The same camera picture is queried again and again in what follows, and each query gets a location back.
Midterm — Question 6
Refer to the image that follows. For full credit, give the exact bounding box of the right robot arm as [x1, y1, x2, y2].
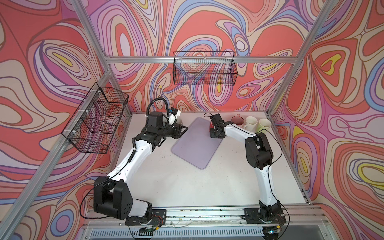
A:
[210, 114, 279, 222]

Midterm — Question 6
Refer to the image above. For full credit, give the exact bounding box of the lilac plastic tray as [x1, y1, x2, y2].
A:
[171, 118, 222, 170]

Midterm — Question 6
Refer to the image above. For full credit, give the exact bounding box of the aluminium front rail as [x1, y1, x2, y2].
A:
[79, 205, 337, 240]

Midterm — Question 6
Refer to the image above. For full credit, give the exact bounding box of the black wire basket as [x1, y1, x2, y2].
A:
[173, 50, 238, 86]
[62, 83, 129, 154]

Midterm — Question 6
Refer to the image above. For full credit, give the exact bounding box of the white mug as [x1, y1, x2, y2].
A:
[243, 116, 258, 133]

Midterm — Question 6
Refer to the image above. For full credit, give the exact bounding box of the black wire basket back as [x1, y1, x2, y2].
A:
[173, 50, 238, 86]

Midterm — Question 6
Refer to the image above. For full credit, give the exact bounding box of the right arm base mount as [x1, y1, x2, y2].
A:
[241, 208, 287, 225]

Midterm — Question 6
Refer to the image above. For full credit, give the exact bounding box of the black wire basket left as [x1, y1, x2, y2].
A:
[62, 83, 129, 154]

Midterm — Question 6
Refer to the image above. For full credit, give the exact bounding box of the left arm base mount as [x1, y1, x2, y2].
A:
[125, 209, 167, 227]

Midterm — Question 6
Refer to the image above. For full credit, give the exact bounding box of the red mug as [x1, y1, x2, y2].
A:
[209, 122, 214, 132]

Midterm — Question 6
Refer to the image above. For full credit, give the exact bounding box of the pink mug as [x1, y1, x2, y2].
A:
[231, 114, 245, 126]

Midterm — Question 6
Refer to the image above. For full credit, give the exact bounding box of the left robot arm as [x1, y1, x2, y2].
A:
[93, 97, 188, 225]

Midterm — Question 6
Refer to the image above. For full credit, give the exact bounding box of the light green mug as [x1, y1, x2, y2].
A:
[256, 119, 272, 133]

